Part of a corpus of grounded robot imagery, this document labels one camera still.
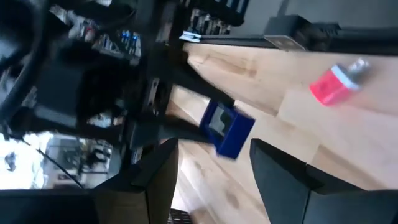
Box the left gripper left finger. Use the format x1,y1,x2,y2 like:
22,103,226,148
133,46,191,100
93,138,180,224

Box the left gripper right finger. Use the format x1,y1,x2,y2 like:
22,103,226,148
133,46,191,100
250,139,371,224

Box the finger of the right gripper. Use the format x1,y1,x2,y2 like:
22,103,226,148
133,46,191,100
167,62,236,106
133,118,215,147

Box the dark blue digital clock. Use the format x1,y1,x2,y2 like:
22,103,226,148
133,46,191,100
198,98,256,160

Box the pink bottle lower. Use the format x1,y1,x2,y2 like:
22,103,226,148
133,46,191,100
308,58,371,107

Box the silver metal bracket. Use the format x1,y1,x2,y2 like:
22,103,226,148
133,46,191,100
179,30,203,44

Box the black aluminium rig frame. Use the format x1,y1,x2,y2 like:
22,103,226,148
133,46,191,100
183,26,398,57

